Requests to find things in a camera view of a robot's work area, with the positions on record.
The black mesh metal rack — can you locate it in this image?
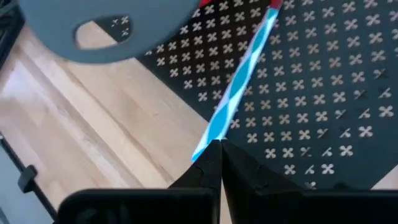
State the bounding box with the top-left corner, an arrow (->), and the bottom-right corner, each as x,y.
102,0 -> 398,191

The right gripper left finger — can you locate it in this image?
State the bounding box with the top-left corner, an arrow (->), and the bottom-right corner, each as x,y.
57,139 -> 223,224

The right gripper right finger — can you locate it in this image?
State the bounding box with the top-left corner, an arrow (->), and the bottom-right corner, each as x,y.
221,139 -> 398,224

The red collapsible bowl grey rim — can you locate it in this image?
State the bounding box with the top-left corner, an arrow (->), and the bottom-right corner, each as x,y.
17,0 -> 284,65

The knife with teal white handle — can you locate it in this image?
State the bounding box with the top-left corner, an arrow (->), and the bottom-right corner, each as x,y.
190,6 -> 280,163

